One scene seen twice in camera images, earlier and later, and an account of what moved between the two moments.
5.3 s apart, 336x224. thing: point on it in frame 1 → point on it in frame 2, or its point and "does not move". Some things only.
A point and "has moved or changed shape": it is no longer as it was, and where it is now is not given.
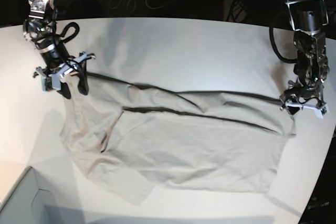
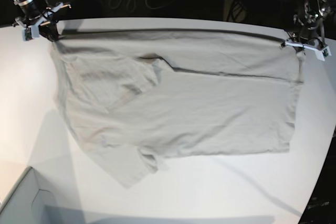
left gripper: x=51 y=78 → x=31 y=29
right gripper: x=311 y=97 → x=322 y=50
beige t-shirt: x=135 y=138 has moved or changed shape
